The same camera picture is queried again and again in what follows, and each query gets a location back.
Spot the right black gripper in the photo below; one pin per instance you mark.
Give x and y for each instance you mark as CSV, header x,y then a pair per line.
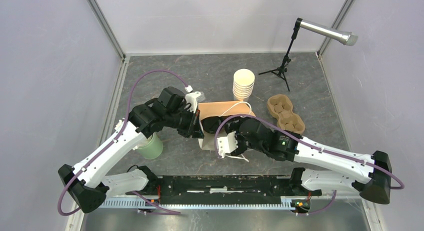
x,y
241,148

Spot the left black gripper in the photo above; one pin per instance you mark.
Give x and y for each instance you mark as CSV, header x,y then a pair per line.
x,y
194,129

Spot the black coffee lid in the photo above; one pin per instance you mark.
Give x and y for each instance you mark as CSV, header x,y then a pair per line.
x,y
211,124

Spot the brown paper bag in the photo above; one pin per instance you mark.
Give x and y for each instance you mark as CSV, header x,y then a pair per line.
x,y
220,109

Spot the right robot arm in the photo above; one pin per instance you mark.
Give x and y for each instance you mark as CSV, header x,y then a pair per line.
x,y
368,175

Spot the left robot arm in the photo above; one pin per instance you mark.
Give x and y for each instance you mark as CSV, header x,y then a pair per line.
x,y
87,181

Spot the brown pulp cup carrier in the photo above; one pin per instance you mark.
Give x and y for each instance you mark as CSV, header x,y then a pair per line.
x,y
281,108

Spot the green cup holder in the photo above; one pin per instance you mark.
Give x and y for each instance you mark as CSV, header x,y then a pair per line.
x,y
150,148

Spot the stack of white paper cups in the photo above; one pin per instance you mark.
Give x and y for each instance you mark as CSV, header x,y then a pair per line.
x,y
243,84

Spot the black tripod stand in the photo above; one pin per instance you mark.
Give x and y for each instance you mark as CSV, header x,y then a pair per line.
x,y
282,69

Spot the silver cylindrical lamp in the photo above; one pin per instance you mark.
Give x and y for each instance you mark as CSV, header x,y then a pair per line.
x,y
343,37

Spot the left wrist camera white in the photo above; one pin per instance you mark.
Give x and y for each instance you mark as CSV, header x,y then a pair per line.
x,y
193,98

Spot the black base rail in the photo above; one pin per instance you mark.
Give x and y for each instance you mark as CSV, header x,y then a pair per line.
x,y
224,189

